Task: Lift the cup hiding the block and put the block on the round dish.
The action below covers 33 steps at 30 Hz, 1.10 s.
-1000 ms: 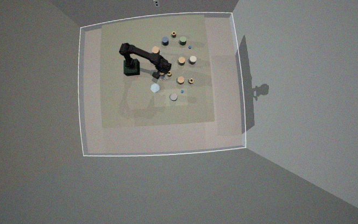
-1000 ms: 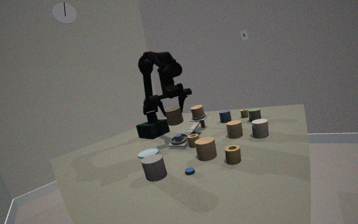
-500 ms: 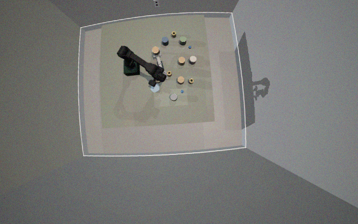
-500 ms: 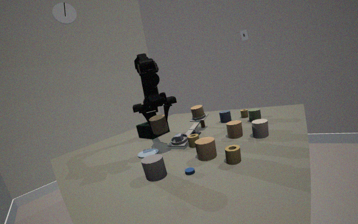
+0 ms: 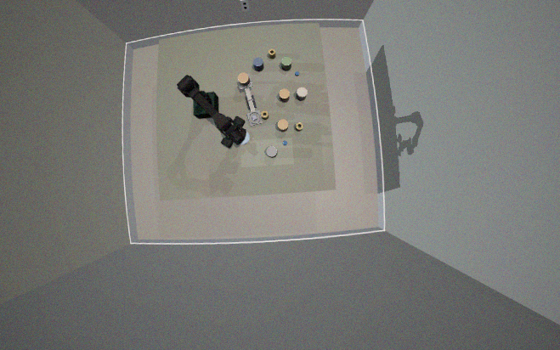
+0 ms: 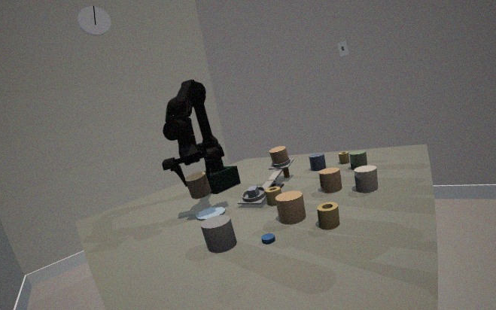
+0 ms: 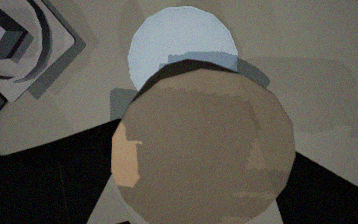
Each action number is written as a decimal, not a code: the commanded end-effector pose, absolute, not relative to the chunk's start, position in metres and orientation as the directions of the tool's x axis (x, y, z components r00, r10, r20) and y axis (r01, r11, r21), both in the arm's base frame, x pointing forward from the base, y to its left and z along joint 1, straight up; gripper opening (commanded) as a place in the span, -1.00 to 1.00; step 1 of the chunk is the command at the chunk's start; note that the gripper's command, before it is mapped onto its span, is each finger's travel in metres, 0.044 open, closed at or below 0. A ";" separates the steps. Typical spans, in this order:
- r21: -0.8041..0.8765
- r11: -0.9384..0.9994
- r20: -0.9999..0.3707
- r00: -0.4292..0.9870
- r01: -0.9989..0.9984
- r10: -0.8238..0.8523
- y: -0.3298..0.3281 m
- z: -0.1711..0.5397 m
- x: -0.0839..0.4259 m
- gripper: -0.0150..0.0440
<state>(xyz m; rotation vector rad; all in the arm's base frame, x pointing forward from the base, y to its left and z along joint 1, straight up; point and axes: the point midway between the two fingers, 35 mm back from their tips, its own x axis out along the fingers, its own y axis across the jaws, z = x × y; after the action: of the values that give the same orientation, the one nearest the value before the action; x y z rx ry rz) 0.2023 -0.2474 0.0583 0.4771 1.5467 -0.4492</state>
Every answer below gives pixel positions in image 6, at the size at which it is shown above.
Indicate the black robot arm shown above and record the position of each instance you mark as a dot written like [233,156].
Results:
[179,125]

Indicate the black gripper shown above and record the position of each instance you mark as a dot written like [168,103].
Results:
[173,164]

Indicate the green cylinder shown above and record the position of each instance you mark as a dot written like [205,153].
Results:
[358,158]

